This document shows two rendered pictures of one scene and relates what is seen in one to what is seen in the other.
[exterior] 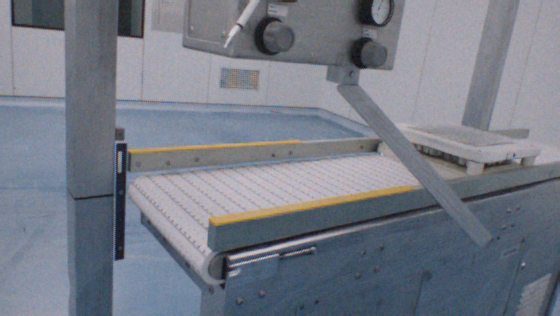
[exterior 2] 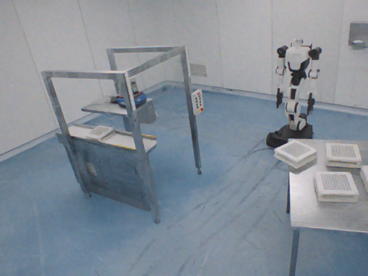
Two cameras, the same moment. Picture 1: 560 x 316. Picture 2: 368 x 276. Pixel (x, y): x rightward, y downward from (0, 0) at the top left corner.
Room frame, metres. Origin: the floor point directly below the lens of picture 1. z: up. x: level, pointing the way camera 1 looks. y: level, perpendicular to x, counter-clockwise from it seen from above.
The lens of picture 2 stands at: (0.97, 2.68, 2.21)
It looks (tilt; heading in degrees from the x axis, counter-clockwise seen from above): 28 degrees down; 252
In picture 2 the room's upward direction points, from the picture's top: 8 degrees counter-clockwise
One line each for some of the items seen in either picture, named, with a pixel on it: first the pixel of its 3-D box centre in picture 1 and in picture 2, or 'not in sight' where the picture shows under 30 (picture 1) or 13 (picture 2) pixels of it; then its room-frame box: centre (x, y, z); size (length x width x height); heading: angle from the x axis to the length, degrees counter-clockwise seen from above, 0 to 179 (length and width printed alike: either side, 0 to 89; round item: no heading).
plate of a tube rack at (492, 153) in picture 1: (460, 139); (99, 132); (0.96, -0.40, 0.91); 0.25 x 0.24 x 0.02; 37
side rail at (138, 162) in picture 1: (401, 142); (92, 141); (1.05, -0.30, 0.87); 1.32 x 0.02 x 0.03; 128
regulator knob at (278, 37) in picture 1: (278, 30); not in sight; (0.40, 0.01, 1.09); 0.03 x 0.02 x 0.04; 128
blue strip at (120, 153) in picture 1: (120, 203); not in sight; (0.64, 0.24, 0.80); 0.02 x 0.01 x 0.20; 128
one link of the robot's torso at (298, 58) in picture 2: not in sight; (299, 57); (-1.68, -0.29, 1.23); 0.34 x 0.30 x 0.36; 117
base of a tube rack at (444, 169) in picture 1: (455, 160); (100, 136); (0.96, -0.40, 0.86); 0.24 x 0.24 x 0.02; 37
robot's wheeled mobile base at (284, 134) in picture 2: not in sight; (295, 130); (-1.66, -0.27, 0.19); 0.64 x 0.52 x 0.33; 27
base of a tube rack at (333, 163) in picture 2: not in sight; (341, 157); (-0.75, 1.30, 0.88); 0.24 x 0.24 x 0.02; 48
